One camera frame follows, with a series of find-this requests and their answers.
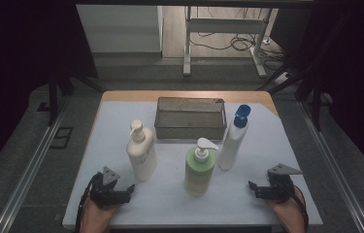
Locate dark curtain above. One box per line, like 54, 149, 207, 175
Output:
269, 0, 364, 186
0, 0, 99, 186

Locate person's right hand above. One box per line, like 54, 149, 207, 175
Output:
264, 190, 307, 226

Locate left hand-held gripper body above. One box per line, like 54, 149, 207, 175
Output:
88, 165, 121, 209

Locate black floor cables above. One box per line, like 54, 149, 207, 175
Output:
188, 6, 288, 71

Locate white cabinet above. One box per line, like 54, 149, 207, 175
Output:
75, 4, 165, 54

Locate left hand-held gripper cable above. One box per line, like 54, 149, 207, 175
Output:
74, 172, 102, 233

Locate person's left hand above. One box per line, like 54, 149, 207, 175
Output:
80, 195, 121, 227

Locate cream pump bottle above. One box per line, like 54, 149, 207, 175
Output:
125, 118, 158, 183

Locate white bottle with blue cap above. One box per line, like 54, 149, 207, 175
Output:
216, 103, 252, 172

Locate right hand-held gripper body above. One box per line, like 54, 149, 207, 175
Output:
267, 163, 303, 204

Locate green pump bottle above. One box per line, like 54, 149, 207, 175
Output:
183, 137, 219, 198

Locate hand-held gripper cable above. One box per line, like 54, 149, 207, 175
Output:
74, 172, 102, 233
290, 183, 311, 233

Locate black metal stand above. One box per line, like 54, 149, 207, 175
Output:
36, 64, 107, 127
254, 16, 333, 132

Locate white desk frame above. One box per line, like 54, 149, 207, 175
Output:
182, 5, 269, 79

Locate white power strip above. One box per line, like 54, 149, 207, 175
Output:
273, 71, 292, 86

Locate right hand-held gripper cable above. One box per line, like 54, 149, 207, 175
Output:
290, 183, 311, 233

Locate metal mesh basket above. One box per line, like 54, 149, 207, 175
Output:
153, 96, 228, 141

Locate white table mat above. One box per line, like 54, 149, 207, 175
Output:
61, 100, 324, 227

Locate aluminium rail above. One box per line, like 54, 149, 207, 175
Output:
297, 99, 364, 233
0, 96, 71, 233

